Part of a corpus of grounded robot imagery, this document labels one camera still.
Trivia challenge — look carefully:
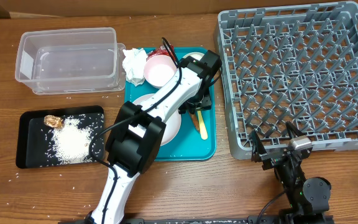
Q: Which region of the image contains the clear plastic bin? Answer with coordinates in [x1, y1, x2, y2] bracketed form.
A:
[15, 27, 126, 95]

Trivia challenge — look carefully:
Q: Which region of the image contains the orange carrot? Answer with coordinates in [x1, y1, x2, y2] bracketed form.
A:
[190, 114, 200, 133]

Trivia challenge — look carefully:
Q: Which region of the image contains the pale green bowl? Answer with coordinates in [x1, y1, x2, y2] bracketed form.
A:
[183, 52, 204, 60]

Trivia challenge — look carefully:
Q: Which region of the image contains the white rice pile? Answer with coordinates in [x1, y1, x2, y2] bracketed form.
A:
[45, 114, 103, 165]

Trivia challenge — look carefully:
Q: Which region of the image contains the black tray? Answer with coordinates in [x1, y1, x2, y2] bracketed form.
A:
[16, 106, 104, 169]

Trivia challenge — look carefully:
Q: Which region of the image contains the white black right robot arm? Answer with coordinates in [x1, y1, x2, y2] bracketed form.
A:
[250, 121, 334, 223]

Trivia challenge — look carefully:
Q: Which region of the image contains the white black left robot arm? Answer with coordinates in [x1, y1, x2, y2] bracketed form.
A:
[84, 50, 222, 223]

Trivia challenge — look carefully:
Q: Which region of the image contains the crumpled white napkin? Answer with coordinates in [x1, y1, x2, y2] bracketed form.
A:
[122, 48, 147, 86]

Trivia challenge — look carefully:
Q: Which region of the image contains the pink bowl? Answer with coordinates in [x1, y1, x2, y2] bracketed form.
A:
[144, 55, 177, 88]

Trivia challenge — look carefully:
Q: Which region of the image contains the teal tray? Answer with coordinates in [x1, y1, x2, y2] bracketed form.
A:
[124, 47, 216, 161]

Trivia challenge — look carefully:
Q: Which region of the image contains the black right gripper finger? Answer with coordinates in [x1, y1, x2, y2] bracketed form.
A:
[250, 130, 266, 156]
[285, 121, 305, 139]

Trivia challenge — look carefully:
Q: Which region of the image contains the brown granola chunk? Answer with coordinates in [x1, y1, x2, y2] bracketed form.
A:
[44, 115, 64, 129]

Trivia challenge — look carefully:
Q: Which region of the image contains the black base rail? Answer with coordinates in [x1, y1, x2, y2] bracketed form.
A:
[58, 215, 335, 224]

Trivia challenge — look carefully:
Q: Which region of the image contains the white pink plate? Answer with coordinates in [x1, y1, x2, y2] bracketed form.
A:
[133, 93, 181, 146]

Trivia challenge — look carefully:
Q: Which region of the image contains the grey dishwasher rack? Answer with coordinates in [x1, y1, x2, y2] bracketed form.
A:
[215, 1, 358, 159]

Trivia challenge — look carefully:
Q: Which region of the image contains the red snack wrapper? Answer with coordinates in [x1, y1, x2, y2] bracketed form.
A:
[146, 45, 174, 60]

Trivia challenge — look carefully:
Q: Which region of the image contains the yellow plastic spoon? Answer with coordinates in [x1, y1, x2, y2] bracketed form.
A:
[197, 111, 208, 140]

